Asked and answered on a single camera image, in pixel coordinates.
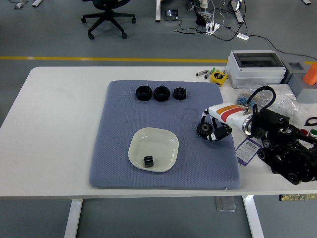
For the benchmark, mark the orange cylinder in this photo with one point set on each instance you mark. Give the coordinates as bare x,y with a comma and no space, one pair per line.
310,74

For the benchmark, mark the red push button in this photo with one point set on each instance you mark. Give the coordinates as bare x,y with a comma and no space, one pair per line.
304,131

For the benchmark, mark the large black gear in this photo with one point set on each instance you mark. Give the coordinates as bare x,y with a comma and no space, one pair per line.
204,130

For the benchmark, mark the white flat box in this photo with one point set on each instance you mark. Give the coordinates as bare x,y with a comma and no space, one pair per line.
282,88

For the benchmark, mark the black and white marker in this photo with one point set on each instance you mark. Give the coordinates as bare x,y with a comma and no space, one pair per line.
201,73

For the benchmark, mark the gold patterned strip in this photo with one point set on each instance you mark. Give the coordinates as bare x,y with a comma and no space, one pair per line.
297,197

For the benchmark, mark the black power adapter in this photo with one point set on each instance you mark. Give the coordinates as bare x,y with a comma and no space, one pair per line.
200,18

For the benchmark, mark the white square plate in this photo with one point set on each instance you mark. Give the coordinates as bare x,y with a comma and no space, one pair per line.
158,143

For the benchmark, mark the small dark grey box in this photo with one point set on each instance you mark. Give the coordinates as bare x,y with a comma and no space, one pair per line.
294,67

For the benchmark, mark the small black gear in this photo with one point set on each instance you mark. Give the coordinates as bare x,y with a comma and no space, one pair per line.
148,161

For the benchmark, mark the grey electrical enclosure box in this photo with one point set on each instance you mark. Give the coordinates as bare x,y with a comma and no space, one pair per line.
255,74

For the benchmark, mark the white table leg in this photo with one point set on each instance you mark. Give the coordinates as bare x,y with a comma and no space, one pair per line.
73,218
253,218

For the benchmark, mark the grey floor plate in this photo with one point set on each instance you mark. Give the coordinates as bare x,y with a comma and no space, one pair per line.
225,203

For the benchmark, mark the large black nut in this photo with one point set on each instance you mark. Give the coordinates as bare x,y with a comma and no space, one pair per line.
161,94
143,93

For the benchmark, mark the clear bag of small parts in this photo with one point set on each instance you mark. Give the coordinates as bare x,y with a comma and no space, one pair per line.
291,106

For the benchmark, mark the small black nut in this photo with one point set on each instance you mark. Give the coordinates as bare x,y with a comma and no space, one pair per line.
179,93

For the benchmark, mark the large grey block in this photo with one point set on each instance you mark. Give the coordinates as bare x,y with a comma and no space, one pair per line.
304,93

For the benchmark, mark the white power strip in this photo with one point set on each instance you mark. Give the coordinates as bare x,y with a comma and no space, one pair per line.
213,27

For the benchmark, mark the purple-edged label card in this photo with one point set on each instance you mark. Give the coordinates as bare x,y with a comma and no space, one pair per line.
247,151

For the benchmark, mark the black office chair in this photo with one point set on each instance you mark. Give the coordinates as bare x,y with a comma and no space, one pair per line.
106,15

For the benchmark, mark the blue-grey quilted mat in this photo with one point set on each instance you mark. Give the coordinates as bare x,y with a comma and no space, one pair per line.
123,148

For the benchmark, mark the white desk leg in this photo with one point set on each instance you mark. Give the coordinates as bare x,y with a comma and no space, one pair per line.
238,11
158,10

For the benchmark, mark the green push button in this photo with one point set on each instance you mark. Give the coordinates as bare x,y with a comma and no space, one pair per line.
314,133

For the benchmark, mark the white power adapter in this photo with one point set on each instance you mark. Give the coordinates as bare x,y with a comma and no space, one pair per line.
242,36

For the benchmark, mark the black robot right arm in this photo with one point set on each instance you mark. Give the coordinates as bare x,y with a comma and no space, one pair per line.
272,119

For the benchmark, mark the black desk phone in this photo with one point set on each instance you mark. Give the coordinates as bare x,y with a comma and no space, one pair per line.
171,14

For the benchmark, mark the green marker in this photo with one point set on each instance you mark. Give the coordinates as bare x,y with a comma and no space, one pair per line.
213,70

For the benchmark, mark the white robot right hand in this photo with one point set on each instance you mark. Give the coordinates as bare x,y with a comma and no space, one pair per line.
230,115

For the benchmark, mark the clear bag of resistors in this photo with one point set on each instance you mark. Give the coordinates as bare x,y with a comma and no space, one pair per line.
244,99

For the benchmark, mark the yellow tape measure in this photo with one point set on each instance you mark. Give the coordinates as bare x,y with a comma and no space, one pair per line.
218,77

